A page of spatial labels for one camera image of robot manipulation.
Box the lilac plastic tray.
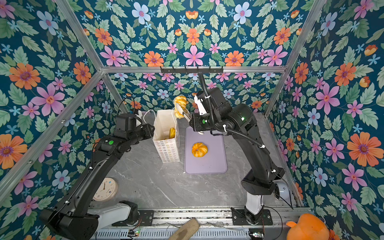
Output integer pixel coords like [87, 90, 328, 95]
[185, 127, 228, 175]

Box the brown cylindrical roll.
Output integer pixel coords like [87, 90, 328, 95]
[169, 219, 200, 240]

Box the black hook rail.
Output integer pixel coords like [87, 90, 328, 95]
[160, 67, 224, 74]

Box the small round striped bun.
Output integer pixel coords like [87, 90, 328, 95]
[169, 128, 176, 139]

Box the orange plush toy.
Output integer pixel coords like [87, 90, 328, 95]
[286, 214, 330, 240]

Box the white paper bag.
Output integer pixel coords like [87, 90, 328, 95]
[142, 109, 180, 164]

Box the pumpkin shaped bread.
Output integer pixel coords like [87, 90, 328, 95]
[192, 143, 208, 158]

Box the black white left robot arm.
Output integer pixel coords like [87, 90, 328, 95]
[39, 114, 155, 240]

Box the round beige wall clock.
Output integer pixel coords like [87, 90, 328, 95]
[93, 178, 119, 202]

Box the braided pale bread roll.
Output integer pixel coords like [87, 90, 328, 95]
[174, 96, 188, 119]

